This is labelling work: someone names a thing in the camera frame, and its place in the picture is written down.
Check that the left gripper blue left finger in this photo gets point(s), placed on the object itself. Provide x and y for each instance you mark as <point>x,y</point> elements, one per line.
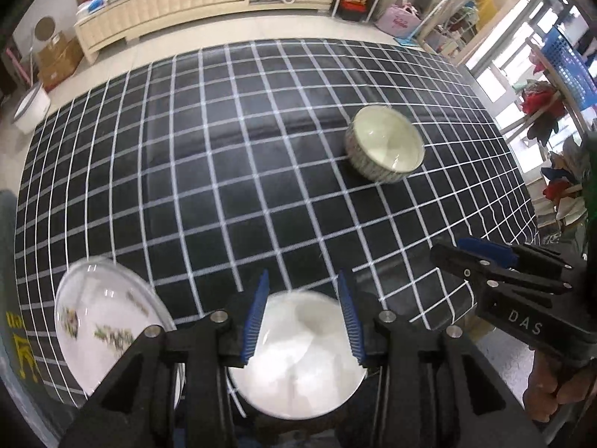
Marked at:
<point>134,406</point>

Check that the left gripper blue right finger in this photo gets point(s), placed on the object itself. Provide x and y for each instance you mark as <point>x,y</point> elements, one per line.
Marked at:
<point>435,389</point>

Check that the large white bowl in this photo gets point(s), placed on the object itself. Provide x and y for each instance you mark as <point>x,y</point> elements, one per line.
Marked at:
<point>303,366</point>

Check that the patterned bowl cream inside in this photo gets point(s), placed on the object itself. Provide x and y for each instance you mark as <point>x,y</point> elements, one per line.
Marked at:
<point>382,145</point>

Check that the white plate cartoon print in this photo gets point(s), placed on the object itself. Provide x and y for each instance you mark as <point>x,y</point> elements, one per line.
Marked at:
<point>100,309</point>

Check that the person's right hand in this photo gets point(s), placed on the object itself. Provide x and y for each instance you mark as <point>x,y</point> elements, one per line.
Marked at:
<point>545,395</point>

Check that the black white checkered tablecloth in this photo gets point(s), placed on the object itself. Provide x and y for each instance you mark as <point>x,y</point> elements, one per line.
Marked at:
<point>199,170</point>

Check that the blue plastic basket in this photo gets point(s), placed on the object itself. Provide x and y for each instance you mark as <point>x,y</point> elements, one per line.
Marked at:
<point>570,67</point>

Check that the grey cushion yellow print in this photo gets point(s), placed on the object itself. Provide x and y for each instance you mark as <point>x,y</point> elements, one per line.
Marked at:
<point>24,402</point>

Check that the pink bag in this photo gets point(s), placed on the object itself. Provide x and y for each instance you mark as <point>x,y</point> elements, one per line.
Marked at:
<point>399,20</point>

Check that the white bucket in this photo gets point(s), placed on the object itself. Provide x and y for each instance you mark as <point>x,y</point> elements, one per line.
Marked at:
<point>32,109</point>

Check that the cardboard boxes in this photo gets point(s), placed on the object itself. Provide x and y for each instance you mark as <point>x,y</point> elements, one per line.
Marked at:
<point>59,59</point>

